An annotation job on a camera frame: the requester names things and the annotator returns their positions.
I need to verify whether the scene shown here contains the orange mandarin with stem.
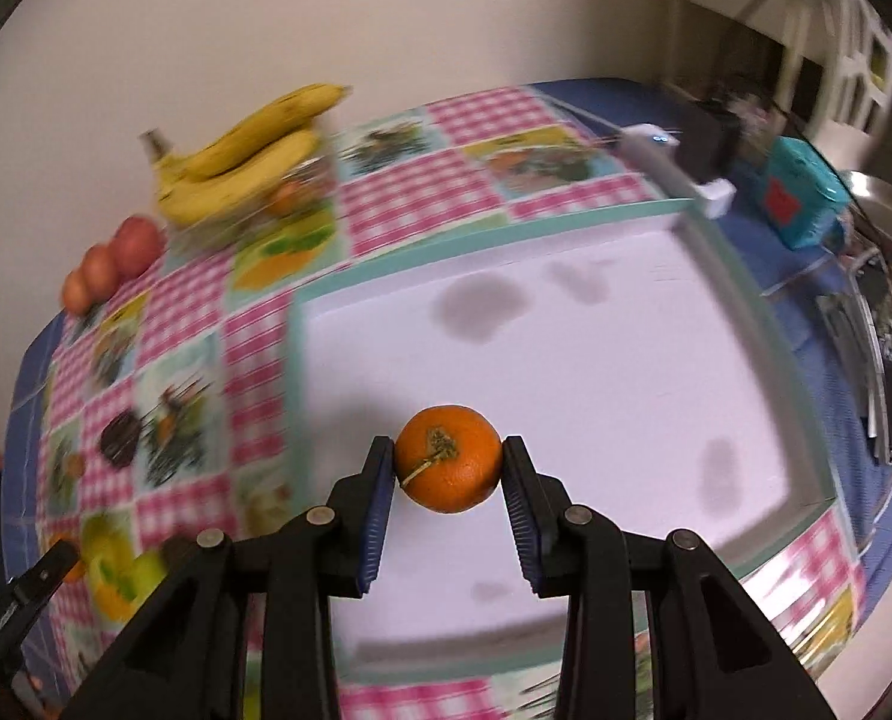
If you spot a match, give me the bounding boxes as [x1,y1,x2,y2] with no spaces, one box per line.
[394,405,503,514]

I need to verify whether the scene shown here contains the dark date near apples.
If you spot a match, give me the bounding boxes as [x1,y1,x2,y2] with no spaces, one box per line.
[99,410,143,470]

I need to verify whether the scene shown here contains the pink checkered fruit tablecloth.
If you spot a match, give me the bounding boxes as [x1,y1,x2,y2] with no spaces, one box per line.
[36,88,864,692]

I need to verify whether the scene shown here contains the white tray teal rim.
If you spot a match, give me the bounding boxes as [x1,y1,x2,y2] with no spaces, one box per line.
[283,196,841,685]

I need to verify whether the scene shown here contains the small orange-red apple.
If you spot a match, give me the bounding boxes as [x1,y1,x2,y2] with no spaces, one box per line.
[60,268,94,317]

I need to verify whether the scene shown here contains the middle red apple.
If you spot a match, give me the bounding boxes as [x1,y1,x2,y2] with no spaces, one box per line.
[80,244,121,302]

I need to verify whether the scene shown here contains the red apple nearest bananas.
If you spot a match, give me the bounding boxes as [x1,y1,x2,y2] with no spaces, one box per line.
[109,215,164,280]

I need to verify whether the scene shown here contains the blue tablecloth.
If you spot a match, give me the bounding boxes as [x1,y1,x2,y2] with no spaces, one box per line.
[0,78,892,616]

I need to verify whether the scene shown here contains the clear plastic fruit container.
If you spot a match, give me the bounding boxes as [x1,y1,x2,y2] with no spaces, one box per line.
[166,151,337,257]

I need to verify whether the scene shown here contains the teal box red label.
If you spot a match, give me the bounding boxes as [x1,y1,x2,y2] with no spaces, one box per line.
[758,137,849,250]

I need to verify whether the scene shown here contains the lower yellow banana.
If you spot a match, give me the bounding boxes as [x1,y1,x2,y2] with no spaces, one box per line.
[151,128,322,229]

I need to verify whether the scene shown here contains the yellow banana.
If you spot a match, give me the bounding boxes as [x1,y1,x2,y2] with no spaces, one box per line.
[151,128,322,229]
[140,83,350,179]

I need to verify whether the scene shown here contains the metal bowl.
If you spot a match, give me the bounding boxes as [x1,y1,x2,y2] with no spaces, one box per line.
[841,171,892,247]

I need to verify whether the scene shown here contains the white power strip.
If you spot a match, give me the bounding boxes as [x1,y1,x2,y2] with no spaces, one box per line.
[617,124,737,220]

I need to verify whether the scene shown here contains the black power adapter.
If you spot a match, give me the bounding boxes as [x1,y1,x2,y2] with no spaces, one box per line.
[675,101,742,185]

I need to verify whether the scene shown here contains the upper yellow banana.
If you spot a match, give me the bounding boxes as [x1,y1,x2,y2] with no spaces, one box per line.
[140,83,350,179]

